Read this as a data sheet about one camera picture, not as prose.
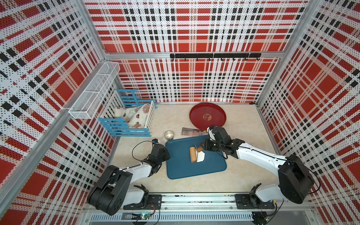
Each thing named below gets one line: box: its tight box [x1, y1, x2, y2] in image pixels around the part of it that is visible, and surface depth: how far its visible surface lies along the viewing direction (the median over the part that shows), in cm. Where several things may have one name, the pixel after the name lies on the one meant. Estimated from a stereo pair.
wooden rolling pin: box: [189, 146, 204, 163], surface depth 90 cm
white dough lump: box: [196, 150, 206, 163], surface depth 92 cm
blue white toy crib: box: [98, 89, 158, 137], surface depth 104 cm
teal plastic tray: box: [165, 135, 227, 180], surface depth 89 cm
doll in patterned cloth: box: [113, 103, 151, 128], surface depth 107 cm
